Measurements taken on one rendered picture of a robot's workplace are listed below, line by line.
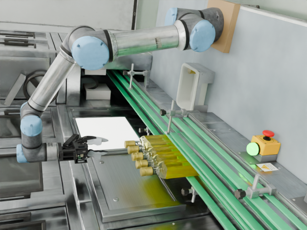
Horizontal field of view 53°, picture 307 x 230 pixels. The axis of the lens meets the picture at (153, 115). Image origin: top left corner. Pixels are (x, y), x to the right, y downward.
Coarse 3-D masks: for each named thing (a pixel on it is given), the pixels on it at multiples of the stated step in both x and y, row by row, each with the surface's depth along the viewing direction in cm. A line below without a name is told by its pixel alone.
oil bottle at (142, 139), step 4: (144, 136) 143; (148, 136) 144; (152, 136) 144; (156, 136) 145; (160, 136) 145; (164, 136) 146; (140, 140) 142; (144, 140) 140; (148, 140) 141; (152, 140) 141; (140, 144) 141
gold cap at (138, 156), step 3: (132, 153) 129; (135, 153) 130; (138, 153) 130; (141, 153) 130; (132, 156) 129; (135, 156) 129; (138, 156) 129; (141, 156) 130; (132, 159) 130; (135, 159) 129; (138, 159) 130; (141, 159) 130
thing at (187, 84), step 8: (184, 64) 154; (184, 72) 157; (184, 80) 159; (192, 80) 160; (184, 88) 161; (192, 88) 161; (184, 96) 163; (192, 96) 161; (184, 104) 161; (192, 104) 147
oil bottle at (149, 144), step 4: (156, 140) 141; (160, 140) 141; (164, 140) 142; (168, 140) 142; (144, 144) 137; (148, 144) 136; (152, 144) 137; (156, 144) 137; (160, 144) 138; (164, 144) 138; (168, 144) 138; (172, 144) 139; (144, 148) 136; (148, 148) 135; (144, 152) 137
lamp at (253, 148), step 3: (249, 144) 107; (252, 144) 106; (255, 144) 106; (258, 144) 107; (249, 147) 107; (252, 147) 106; (255, 147) 106; (258, 147) 106; (249, 150) 107; (252, 150) 106; (255, 150) 105; (258, 150) 106; (249, 153) 107; (252, 153) 106; (255, 153) 106; (258, 153) 106
